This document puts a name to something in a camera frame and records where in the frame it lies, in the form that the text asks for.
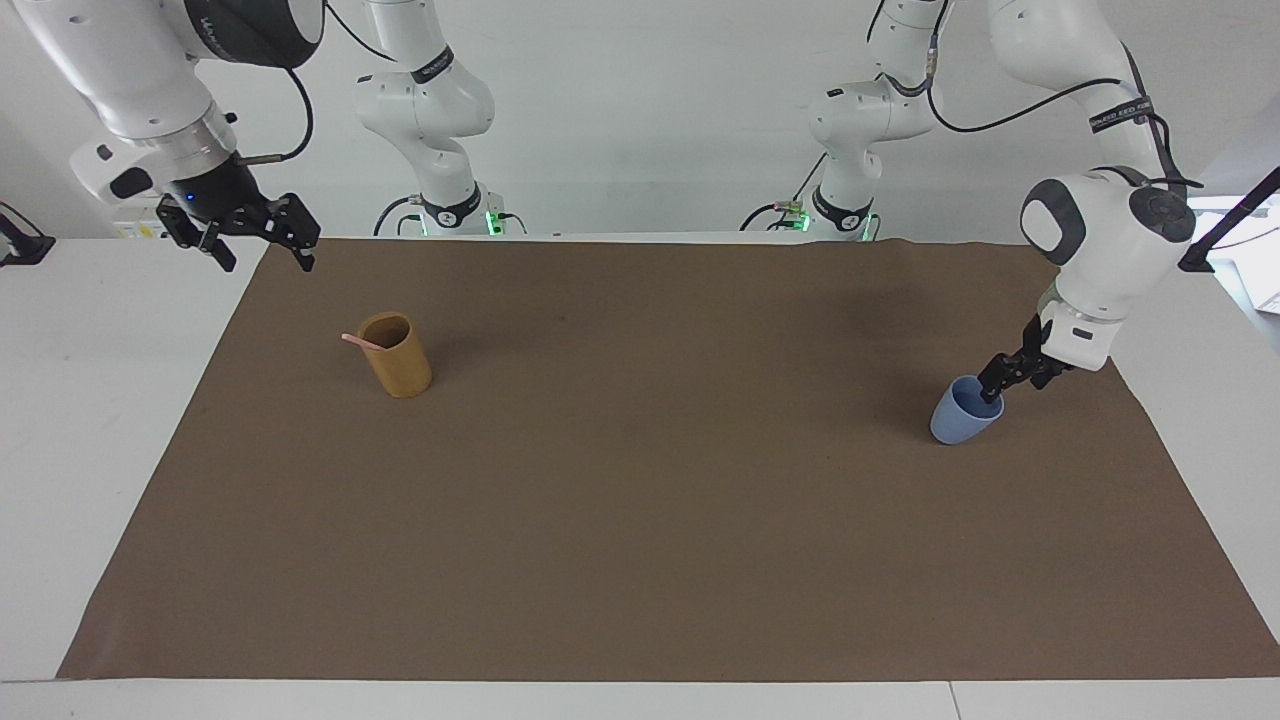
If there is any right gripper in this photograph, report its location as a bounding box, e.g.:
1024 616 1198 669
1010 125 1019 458
156 152 323 274

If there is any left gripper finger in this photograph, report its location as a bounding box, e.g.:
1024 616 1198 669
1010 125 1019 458
977 317 1047 404
1022 350 1078 393

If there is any blue cup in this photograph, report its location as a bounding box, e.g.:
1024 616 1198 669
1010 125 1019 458
929 375 1006 446

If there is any brown cup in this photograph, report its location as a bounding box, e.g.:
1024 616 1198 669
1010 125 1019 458
357 312 434 400

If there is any black stand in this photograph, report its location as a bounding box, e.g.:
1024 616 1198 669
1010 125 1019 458
0 200 57 268
1178 165 1280 274

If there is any black cable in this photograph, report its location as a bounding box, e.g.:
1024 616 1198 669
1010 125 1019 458
373 195 427 238
740 150 833 233
925 30 1205 191
235 0 399 165

